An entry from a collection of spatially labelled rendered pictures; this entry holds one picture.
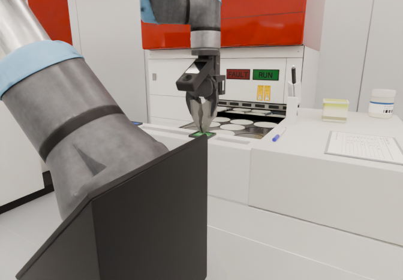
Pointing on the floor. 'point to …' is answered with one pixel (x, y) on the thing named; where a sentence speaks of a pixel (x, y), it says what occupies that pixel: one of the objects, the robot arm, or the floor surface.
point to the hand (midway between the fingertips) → (201, 129)
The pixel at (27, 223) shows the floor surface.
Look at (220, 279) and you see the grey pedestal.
